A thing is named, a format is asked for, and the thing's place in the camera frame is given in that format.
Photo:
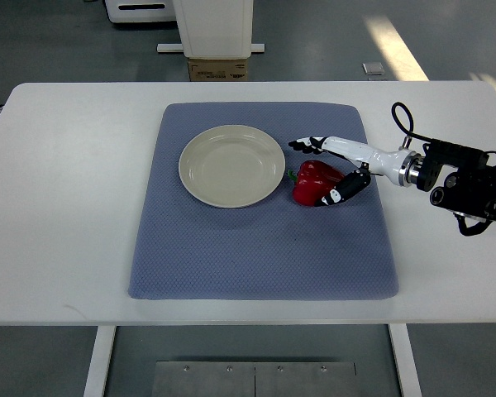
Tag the white table leg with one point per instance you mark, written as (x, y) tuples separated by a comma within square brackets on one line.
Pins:
[(404, 360), (100, 362)]

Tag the blue textured mat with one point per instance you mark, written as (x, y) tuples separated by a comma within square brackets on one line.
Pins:
[(275, 249)]

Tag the grey floor plate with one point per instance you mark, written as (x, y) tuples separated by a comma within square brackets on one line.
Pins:
[(373, 68)]

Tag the white pedestal column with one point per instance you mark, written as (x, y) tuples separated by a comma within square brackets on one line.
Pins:
[(214, 30)]

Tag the brown cardboard box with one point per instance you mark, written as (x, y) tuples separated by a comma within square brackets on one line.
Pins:
[(202, 70)]

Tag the red bell pepper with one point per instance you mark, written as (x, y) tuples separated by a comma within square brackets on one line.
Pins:
[(312, 181)]

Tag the cream round plate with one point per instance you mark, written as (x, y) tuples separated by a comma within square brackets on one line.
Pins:
[(231, 166)]

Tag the white machine housing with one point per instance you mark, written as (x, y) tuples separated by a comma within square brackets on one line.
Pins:
[(139, 11)]

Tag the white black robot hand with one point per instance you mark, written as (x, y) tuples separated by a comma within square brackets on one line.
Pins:
[(367, 159)]

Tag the white right table leg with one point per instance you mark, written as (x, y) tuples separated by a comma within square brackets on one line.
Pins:
[(404, 360)]

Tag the white left table leg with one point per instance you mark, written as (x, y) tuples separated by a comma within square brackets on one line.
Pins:
[(100, 362)]

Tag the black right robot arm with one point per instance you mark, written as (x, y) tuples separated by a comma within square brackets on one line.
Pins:
[(460, 179)]

